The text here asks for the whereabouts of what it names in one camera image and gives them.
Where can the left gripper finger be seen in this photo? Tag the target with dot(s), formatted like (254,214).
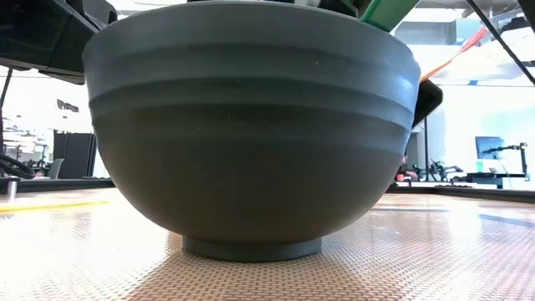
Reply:
(429,100)

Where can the black bowl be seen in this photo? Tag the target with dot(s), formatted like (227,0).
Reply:
(251,146)

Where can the yellow chopstick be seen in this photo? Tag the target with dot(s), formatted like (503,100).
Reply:
(50,207)

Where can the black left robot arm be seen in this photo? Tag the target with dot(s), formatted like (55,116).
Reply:
(42,33)

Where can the black background equipment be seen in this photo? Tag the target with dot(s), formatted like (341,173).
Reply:
(439,169)

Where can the person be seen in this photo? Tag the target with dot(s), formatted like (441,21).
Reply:
(403,169)

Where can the blue background monitor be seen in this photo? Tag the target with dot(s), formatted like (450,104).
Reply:
(489,147)

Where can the dark background desk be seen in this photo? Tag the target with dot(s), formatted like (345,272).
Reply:
(489,177)

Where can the black-edged clear baking mat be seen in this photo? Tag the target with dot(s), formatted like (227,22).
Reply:
(376,259)

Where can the black cabinet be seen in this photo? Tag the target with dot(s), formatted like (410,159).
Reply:
(75,154)

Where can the grey office chair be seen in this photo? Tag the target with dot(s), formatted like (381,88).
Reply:
(55,169)

